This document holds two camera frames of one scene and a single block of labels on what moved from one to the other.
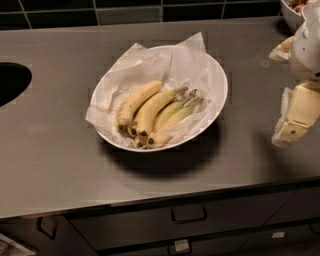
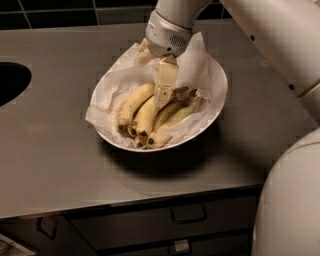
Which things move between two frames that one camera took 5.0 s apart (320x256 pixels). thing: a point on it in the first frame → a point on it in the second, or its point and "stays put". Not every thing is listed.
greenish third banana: (172, 107) stays put
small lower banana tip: (140, 140) stays put
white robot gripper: (307, 50) → (165, 38)
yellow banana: (130, 105) stays put
